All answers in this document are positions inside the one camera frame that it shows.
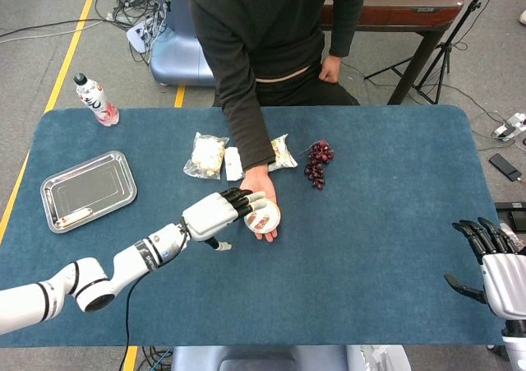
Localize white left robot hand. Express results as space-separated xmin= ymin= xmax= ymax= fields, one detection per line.
xmin=181 ymin=187 xmax=268 ymax=252

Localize person's right hand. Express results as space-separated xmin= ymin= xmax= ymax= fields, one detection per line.
xmin=239 ymin=165 xmax=282 ymax=243

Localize person's left hand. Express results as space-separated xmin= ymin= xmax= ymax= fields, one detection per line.
xmin=318 ymin=55 xmax=344 ymax=85

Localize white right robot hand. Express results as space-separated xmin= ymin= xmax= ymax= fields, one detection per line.
xmin=443 ymin=216 xmax=526 ymax=322

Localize round packaged snack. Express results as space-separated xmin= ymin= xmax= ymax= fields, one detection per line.
xmin=243 ymin=197 xmax=282 ymax=234

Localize person's left forearm dark sleeve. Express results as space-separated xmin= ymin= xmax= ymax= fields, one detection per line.
xmin=328 ymin=0 xmax=371 ymax=59

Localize person's right forearm dark sleeve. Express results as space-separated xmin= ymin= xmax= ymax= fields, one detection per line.
xmin=219 ymin=78 xmax=277 ymax=173

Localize small white packet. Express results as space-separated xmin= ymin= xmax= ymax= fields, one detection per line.
xmin=224 ymin=146 xmax=246 ymax=182

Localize green yellow snack bag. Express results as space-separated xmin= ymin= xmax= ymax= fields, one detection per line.
xmin=267 ymin=134 xmax=299 ymax=173

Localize clear bag of bread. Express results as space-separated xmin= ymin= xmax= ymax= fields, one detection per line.
xmin=182 ymin=131 xmax=230 ymax=181

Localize bunch of red grapes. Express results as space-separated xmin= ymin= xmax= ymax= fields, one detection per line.
xmin=298 ymin=139 xmax=335 ymax=191

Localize black box device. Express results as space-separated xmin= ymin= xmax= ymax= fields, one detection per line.
xmin=495 ymin=201 xmax=526 ymax=226

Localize person's torso dark sweater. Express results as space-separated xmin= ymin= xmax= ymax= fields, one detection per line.
xmin=187 ymin=0 xmax=371 ymax=108

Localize wooden billiard table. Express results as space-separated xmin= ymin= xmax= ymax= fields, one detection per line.
xmin=320 ymin=0 xmax=465 ymax=105

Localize black tripod stand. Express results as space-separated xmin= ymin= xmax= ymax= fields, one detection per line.
xmin=363 ymin=0 xmax=498 ymax=105

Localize black smartphone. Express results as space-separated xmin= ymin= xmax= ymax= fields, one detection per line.
xmin=488 ymin=153 xmax=523 ymax=182

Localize silver metal tray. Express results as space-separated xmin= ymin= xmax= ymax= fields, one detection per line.
xmin=39 ymin=151 xmax=138 ymax=234

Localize blue table mat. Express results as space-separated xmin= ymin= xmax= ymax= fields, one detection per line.
xmin=0 ymin=105 xmax=510 ymax=350

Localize wrapped sausage snack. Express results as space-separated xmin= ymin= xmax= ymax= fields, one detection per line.
xmin=54 ymin=206 xmax=95 ymax=229

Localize grey blue robot torso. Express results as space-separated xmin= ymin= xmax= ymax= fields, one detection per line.
xmin=170 ymin=345 xmax=412 ymax=371

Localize light blue machine base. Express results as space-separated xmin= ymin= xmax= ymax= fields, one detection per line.
xmin=150 ymin=0 xmax=217 ymax=87

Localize white power strip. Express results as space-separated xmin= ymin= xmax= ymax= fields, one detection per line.
xmin=491 ymin=114 xmax=526 ymax=140

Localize white red drink bottle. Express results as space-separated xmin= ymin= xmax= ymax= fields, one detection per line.
xmin=72 ymin=72 xmax=121 ymax=128

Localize white plug board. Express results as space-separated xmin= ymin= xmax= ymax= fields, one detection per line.
xmin=125 ymin=21 xmax=162 ymax=54

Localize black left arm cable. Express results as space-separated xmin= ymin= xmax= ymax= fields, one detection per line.
xmin=118 ymin=222 xmax=190 ymax=371

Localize tangled black floor cables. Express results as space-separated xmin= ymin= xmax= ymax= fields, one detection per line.
xmin=95 ymin=0 xmax=172 ymax=66

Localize long black floor cable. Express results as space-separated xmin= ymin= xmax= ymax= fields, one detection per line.
xmin=0 ymin=16 xmax=108 ymax=39

